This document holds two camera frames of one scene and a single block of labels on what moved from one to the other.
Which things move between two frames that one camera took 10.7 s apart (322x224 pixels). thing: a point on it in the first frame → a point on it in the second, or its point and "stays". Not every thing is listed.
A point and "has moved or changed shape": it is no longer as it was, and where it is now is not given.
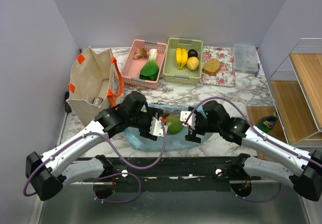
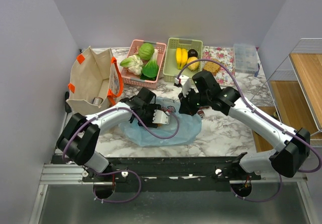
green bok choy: x=150 y=71 stays
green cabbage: x=174 y=124 → x=146 y=51
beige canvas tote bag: x=95 y=83 stays
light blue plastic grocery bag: x=175 y=142 has moved or changed shape
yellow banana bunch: x=181 y=57 stays
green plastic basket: x=171 y=74 stays
